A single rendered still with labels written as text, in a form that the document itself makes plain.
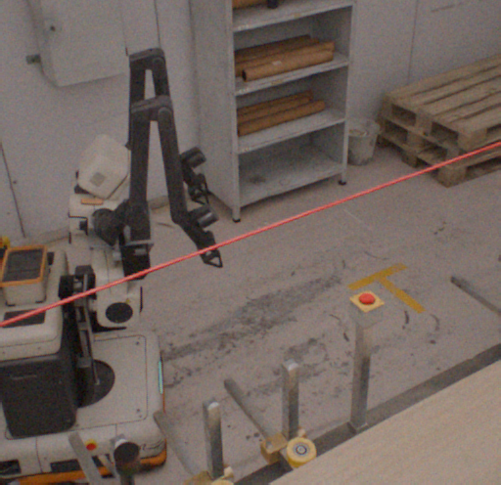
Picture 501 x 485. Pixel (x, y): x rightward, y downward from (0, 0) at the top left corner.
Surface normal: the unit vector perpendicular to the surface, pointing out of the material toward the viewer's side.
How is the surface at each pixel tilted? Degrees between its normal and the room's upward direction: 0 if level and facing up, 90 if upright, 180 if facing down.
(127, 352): 0
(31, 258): 0
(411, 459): 0
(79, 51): 90
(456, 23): 90
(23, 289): 92
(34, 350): 90
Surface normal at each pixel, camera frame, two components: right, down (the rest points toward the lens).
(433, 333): -0.02, -0.83
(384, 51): 0.53, 0.47
